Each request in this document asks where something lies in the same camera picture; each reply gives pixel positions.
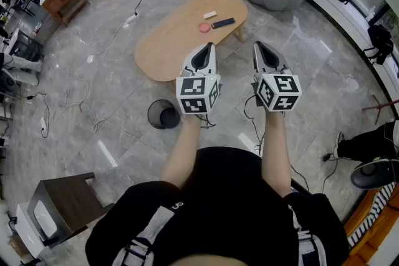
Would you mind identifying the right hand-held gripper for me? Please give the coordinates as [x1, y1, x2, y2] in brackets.
[253, 40, 304, 113]

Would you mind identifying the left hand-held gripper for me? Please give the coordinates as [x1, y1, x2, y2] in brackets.
[175, 42, 222, 116]

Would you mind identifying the dark blue box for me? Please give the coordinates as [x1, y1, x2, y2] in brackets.
[211, 17, 236, 30]

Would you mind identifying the black mesh waste bin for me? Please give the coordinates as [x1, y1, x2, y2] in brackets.
[147, 98, 181, 130]

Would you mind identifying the person's left forearm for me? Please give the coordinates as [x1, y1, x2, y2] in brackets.
[160, 113, 203, 190]

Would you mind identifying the person's right forearm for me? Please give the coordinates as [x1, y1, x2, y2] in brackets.
[261, 110, 293, 199]

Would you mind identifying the oval wooden table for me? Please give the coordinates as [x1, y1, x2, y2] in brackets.
[133, 0, 249, 83]

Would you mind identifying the white power strip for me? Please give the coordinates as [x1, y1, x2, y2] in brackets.
[123, 12, 139, 26]

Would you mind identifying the red stand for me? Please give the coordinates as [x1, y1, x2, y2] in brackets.
[361, 98, 399, 125]

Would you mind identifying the person's black shirt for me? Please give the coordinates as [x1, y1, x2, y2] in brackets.
[85, 146, 350, 266]

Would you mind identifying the striped blanket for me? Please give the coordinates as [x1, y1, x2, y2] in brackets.
[347, 183, 398, 249]

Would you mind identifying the dark wooden side table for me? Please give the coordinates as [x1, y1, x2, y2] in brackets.
[26, 171, 115, 249]

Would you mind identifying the orange sofa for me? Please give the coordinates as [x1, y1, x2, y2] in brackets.
[342, 182, 399, 266]

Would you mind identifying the white box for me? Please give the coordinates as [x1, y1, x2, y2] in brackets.
[14, 202, 47, 259]

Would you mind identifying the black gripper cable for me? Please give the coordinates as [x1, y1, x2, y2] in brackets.
[196, 113, 217, 130]
[243, 95, 311, 194]

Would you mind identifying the white floor cable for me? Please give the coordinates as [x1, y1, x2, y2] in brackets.
[49, 21, 147, 147]

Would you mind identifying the grey shoulder strap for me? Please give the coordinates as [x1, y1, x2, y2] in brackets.
[288, 205, 328, 266]
[111, 205, 175, 266]

